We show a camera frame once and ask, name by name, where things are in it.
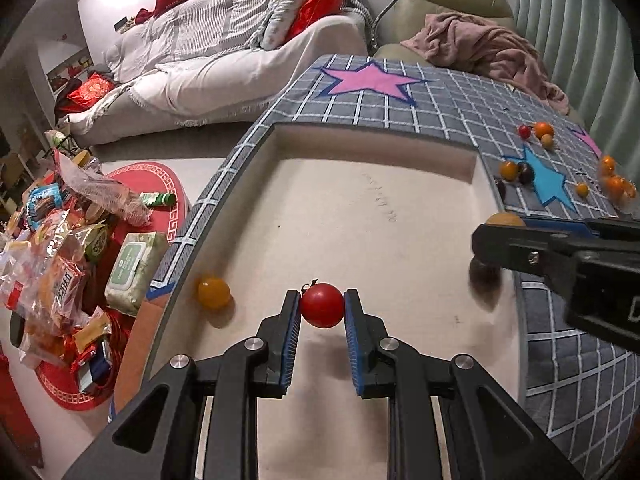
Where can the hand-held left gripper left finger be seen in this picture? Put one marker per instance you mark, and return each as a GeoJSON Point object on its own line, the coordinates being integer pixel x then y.
{"type": "Point", "coordinates": [293, 332]}

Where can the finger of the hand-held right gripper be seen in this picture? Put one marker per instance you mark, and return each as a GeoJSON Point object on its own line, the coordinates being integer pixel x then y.
{"type": "Point", "coordinates": [515, 250]}
{"type": "Point", "coordinates": [575, 227]}

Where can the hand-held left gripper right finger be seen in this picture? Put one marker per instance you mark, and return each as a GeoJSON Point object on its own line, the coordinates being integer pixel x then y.
{"type": "Point", "coordinates": [351, 340]}

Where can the yellow cherry tomato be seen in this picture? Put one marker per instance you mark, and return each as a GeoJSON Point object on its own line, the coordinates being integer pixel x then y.
{"type": "Point", "coordinates": [214, 293]}

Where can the white shallow cardboard box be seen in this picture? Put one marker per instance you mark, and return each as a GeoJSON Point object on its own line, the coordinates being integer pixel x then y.
{"type": "Point", "coordinates": [350, 210]}

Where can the small orange kumquat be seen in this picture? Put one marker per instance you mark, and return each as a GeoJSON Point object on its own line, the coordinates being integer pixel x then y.
{"type": "Point", "coordinates": [581, 189]}

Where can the orange tangerine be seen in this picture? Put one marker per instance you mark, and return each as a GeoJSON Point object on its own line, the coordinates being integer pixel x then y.
{"type": "Point", "coordinates": [543, 128]}
{"type": "Point", "coordinates": [616, 185]}
{"type": "Point", "coordinates": [607, 163]}

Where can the dark purple round fruit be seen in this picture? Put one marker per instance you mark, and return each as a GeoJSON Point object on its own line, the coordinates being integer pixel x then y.
{"type": "Point", "coordinates": [526, 173]}
{"type": "Point", "coordinates": [500, 186]}

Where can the yellow orange round fruit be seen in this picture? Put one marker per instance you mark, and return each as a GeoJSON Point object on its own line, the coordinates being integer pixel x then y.
{"type": "Point", "coordinates": [509, 170]}

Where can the small tan round fruit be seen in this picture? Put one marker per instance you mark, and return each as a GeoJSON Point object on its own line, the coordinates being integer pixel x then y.
{"type": "Point", "coordinates": [547, 141]}

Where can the small red cherry tomato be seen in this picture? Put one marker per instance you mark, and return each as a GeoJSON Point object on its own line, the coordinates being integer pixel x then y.
{"type": "Point", "coordinates": [523, 131]}

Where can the grey checked star blanket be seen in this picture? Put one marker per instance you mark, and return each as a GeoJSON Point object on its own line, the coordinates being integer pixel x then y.
{"type": "Point", "coordinates": [450, 100]}

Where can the green wet wipes pack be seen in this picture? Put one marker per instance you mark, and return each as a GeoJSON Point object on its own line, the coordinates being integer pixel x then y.
{"type": "Point", "coordinates": [135, 270]}

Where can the green bottle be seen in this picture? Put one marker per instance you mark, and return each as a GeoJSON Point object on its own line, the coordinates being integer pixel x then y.
{"type": "Point", "coordinates": [157, 199]}

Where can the pink crumpled blanket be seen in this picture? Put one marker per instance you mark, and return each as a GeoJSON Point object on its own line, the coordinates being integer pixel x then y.
{"type": "Point", "coordinates": [475, 45]}

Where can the red round mat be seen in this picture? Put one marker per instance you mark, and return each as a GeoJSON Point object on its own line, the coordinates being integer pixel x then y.
{"type": "Point", "coordinates": [145, 180]}

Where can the pile of snack packets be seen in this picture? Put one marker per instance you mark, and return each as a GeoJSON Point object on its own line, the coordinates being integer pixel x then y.
{"type": "Point", "coordinates": [55, 270]}

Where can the white covered sofa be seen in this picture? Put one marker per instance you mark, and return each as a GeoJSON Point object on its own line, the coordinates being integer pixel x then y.
{"type": "Point", "coordinates": [225, 85]}

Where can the shiny red cushion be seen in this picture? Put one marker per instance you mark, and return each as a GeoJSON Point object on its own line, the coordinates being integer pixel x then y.
{"type": "Point", "coordinates": [312, 10]}

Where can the grey striped quilt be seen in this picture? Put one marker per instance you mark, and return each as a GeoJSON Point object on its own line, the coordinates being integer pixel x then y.
{"type": "Point", "coordinates": [215, 20]}

